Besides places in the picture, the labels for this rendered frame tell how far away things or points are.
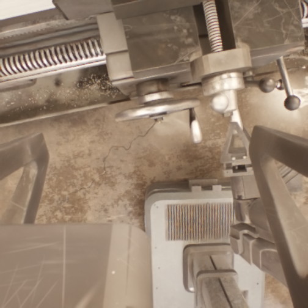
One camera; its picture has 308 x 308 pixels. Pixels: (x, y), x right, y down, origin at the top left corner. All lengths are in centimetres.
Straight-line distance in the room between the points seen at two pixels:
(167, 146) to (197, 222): 41
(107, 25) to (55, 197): 106
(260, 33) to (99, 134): 100
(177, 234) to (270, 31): 88
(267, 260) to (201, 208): 63
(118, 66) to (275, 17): 29
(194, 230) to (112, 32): 86
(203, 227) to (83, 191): 63
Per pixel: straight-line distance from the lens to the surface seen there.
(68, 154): 141
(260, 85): 60
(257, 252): 57
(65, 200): 146
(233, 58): 46
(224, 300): 97
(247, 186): 55
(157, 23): 49
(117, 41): 57
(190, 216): 116
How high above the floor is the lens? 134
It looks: 84 degrees down
